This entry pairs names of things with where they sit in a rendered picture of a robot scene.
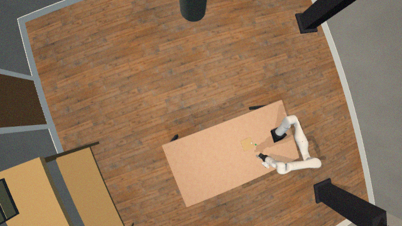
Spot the tan square mat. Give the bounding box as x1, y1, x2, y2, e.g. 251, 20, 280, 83
241, 137, 254, 152

